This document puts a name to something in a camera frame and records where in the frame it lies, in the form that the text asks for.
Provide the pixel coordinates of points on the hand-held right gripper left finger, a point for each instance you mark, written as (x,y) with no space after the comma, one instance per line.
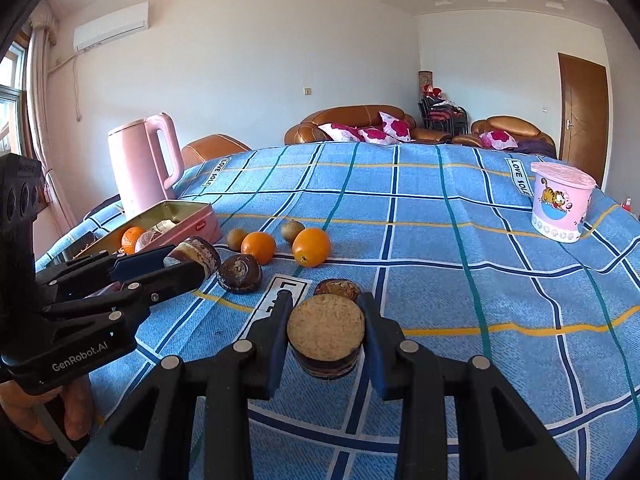
(277,342)

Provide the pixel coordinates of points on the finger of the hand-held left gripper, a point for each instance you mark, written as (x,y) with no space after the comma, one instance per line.
(175,279)
(137,264)

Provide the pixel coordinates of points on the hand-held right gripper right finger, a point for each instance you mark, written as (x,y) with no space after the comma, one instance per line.
(373,342)

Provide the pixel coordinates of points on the brown round fruit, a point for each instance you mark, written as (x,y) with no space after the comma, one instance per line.
(200,255)
(325,332)
(337,289)

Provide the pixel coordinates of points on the pink tin box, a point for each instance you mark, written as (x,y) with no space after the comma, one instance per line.
(200,225)

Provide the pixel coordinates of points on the large orange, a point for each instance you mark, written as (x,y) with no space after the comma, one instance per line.
(311,246)

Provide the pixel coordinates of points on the person's left hand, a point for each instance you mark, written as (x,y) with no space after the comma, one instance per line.
(79,410)

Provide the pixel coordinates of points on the pale round fruit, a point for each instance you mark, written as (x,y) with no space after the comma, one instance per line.
(148,241)

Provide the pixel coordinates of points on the small orange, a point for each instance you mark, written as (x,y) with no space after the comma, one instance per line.
(130,239)

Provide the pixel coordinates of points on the dark chocolate bun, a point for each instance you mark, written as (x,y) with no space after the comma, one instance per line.
(240,272)

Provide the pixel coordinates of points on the kiwi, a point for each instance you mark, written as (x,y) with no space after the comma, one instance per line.
(291,230)
(236,237)

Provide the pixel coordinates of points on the pink electric kettle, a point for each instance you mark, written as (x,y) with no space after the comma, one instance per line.
(135,170)

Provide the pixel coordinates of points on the blue plaid cloth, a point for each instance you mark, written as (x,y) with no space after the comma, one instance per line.
(450,270)

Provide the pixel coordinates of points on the brown leather armchair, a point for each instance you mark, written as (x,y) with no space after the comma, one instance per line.
(510,125)
(215,147)

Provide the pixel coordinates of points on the pale curtain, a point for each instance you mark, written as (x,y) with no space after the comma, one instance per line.
(45,110)

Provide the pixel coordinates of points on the white conduit pipe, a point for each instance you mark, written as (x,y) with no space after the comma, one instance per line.
(78,90)

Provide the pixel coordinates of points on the window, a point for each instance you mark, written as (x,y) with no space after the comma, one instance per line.
(12,105)

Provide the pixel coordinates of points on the floral pillow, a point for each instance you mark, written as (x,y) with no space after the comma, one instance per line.
(395,125)
(497,138)
(340,132)
(375,135)

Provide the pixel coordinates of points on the pink cartoon tub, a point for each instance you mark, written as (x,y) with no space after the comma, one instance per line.
(555,210)

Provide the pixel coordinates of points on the brown leather sofa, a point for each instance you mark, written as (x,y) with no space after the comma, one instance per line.
(345,114)

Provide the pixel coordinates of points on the stacked dark chairs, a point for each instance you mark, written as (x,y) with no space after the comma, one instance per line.
(440,117)

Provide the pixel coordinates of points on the white air conditioner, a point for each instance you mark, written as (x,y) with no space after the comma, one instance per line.
(110,27)

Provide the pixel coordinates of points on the purple blanket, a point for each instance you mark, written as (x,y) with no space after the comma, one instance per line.
(537,147)

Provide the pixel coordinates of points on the patterned tall roll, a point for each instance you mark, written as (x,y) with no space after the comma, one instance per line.
(424,80)

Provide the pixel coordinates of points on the brown wooden door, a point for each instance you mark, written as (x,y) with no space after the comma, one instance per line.
(582,120)

